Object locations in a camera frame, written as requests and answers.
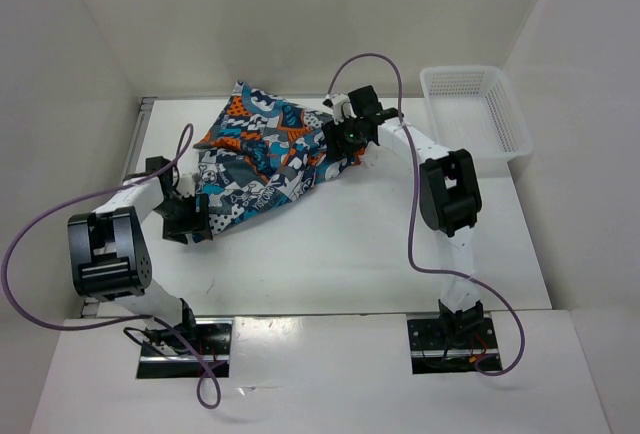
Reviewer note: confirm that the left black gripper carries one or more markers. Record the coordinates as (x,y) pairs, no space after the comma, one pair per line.
(195,221)

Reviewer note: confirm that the white plastic mesh basket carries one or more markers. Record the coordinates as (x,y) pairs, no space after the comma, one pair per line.
(474,107)

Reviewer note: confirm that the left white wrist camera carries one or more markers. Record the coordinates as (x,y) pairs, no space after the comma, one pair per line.
(187,185)

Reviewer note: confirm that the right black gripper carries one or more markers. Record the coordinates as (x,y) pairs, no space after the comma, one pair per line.
(332,134)

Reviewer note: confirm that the colourful patterned shorts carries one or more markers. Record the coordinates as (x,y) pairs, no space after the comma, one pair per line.
(262,152)

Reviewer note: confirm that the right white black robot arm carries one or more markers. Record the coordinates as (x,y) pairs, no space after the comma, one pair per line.
(446,189)

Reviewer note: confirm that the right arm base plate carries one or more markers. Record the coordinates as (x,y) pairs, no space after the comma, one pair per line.
(433,352)

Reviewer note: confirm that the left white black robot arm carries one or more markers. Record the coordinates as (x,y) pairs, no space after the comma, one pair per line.
(110,261)

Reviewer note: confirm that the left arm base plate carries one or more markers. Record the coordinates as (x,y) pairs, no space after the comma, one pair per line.
(163,356)

